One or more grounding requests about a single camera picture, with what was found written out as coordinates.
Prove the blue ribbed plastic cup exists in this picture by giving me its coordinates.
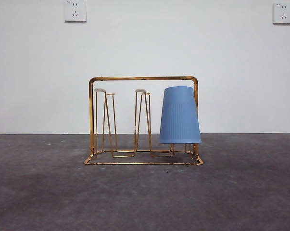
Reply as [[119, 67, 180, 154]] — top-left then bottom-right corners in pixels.
[[158, 86, 202, 145]]

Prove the gold wire cup rack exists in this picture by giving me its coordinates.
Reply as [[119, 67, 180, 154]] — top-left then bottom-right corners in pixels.
[[83, 76, 205, 166]]

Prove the white wall socket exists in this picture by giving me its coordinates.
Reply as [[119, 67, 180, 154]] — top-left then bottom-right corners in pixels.
[[272, 2, 290, 25], [64, 0, 87, 24]]

